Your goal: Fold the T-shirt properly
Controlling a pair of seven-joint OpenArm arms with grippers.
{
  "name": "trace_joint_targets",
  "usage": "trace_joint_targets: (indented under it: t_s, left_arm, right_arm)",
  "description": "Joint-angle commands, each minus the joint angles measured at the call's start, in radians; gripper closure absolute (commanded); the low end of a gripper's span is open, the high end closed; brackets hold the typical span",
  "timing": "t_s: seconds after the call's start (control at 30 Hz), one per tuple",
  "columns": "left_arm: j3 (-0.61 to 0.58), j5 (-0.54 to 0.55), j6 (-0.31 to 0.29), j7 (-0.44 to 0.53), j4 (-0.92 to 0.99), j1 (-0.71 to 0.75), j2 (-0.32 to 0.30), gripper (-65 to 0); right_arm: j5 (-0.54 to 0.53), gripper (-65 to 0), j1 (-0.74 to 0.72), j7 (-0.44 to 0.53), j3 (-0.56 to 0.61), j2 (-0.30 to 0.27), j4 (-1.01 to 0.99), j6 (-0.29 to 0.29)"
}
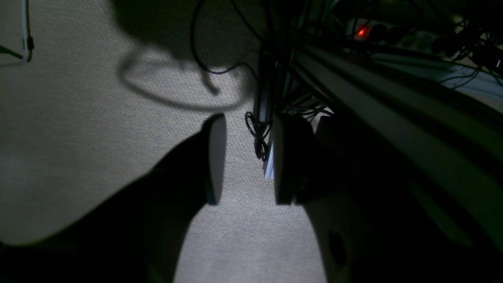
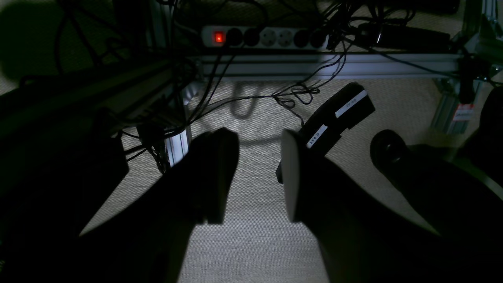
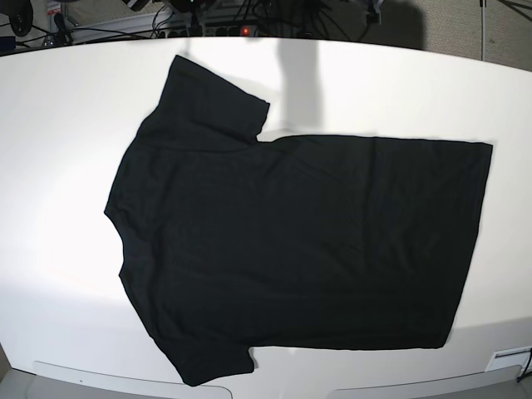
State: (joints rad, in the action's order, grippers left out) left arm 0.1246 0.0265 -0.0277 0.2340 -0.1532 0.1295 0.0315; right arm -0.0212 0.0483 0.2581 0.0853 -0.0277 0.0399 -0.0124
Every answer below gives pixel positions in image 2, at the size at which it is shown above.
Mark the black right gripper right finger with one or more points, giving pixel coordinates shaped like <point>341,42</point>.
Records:
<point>364,241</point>

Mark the aluminium frame rail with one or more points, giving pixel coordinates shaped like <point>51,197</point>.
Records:
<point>296,67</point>

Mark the black power adapter with labels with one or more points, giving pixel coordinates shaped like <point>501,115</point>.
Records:
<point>344,110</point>

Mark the white power strip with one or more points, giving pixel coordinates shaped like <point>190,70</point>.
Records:
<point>268,38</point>

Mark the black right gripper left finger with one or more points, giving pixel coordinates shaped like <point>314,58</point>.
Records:
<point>147,241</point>

